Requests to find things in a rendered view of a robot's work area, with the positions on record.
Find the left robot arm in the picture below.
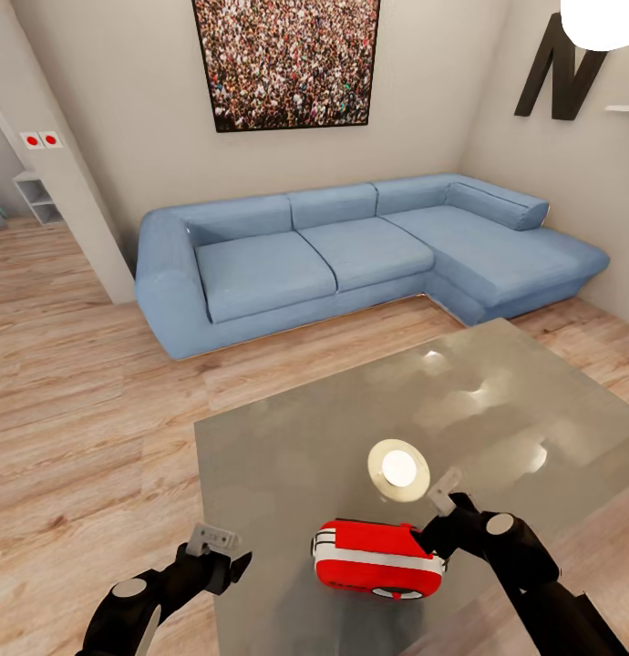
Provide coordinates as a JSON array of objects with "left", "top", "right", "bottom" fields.
[{"left": 76, "top": 523, "right": 253, "bottom": 656}]

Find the radio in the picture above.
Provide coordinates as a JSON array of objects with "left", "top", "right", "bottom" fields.
[{"left": 310, "top": 518, "right": 449, "bottom": 600}]

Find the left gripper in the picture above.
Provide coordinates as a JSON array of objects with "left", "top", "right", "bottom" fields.
[{"left": 171, "top": 542, "right": 253, "bottom": 607}]

